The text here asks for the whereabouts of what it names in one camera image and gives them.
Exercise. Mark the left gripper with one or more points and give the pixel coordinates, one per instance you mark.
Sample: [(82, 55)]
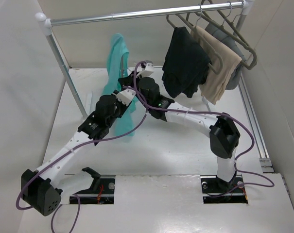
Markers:
[(123, 106)]

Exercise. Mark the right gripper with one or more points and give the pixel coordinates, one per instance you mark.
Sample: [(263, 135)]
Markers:
[(128, 81)]

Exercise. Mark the teal t shirt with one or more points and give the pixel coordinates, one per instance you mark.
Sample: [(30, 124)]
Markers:
[(118, 48)]

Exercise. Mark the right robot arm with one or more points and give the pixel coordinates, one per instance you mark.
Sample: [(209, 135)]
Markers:
[(221, 130)]

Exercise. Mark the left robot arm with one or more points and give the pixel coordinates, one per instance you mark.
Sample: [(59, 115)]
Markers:
[(50, 185)]

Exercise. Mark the grey hanger with beige garment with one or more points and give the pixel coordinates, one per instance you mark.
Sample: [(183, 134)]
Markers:
[(205, 42)]

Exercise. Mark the black hanging garment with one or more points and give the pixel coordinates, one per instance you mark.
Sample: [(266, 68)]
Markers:
[(186, 64)]

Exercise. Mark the beige hanging garment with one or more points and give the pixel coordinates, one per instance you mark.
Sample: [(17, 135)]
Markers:
[(225, 72)]

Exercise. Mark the grey hanging garment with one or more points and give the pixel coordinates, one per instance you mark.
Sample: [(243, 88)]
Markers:
[(233, 52)]

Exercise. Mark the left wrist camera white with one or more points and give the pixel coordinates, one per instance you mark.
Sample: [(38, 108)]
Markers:
[(126, 96)]

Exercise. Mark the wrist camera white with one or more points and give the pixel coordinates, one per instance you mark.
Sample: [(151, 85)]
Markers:
[(147, 69), (126, 96)]

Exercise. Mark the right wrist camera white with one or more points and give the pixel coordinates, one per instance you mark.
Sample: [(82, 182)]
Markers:
[(147, 69)]

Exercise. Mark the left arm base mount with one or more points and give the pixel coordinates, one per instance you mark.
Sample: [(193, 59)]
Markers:
[(100, 191)]

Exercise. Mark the aluminium rail right side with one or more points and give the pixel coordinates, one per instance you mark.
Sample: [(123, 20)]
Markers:
[(264, 158)]

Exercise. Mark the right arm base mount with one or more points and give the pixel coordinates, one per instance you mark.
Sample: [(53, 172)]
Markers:
[(216, 191)]

